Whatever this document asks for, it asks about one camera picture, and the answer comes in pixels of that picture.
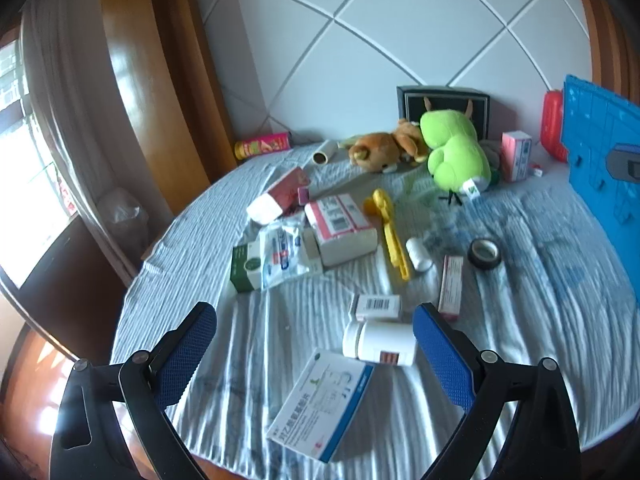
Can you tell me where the long pink medicine box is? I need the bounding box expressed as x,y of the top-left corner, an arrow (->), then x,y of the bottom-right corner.
437,256 -> 464,322

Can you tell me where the large white pill bottle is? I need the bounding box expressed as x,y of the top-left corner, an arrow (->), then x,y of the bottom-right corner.
342,321 -> 416,366

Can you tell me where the large pink barcode tissue pack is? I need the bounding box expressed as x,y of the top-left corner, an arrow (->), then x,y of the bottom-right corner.
304,193 -> 378,266

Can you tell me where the yellow snowball clamp toy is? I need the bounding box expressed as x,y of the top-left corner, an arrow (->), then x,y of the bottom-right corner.
363,188 -> 411,282

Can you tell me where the blue plastic storage crate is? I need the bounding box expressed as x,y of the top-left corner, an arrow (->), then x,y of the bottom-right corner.
562,75 -> 639,292

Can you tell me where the red plastic basket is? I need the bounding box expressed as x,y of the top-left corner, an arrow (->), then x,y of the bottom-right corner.
539,90 -> 568,162

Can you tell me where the small pink tissue pack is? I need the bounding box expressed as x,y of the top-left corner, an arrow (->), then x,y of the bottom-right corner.
500,131 -> 533,182

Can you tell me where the black tape roll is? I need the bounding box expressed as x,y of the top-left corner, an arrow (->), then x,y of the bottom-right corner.
468,237 -> 502,270

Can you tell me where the small white barcode box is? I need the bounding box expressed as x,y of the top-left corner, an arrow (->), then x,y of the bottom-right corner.
349,295 -> 402,322

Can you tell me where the small white pill bottle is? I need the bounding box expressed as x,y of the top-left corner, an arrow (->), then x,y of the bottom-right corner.
406,237 -> 434,273

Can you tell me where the green white medicine box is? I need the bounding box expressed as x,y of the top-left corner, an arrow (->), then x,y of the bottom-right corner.
230,242 -> 262,292

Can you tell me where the green frog plush toy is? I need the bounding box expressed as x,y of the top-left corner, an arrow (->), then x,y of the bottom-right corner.
420,101 -> 491,198

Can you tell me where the blue white medicine box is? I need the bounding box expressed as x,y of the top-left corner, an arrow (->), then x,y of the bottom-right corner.
267,349 -> 374,464

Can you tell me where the white blue sachet pack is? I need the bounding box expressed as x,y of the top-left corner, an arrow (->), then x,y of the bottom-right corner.
258,212 -> 311,290

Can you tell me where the striped blue tablecloth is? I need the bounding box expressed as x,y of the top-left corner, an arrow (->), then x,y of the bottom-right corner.
110,138 -> 640,480

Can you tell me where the black gift box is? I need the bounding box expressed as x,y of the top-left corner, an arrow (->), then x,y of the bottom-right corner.
397,86 -> 490,140

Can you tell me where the brown bear plush toy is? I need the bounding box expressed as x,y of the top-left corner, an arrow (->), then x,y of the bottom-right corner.
348,119 -> 428,174

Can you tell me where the pink chip can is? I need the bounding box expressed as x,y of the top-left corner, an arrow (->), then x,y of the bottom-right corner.
233,131 -> 291,160

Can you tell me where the white paper roll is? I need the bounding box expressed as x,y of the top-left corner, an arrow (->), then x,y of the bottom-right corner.
311,140 -> 338,166

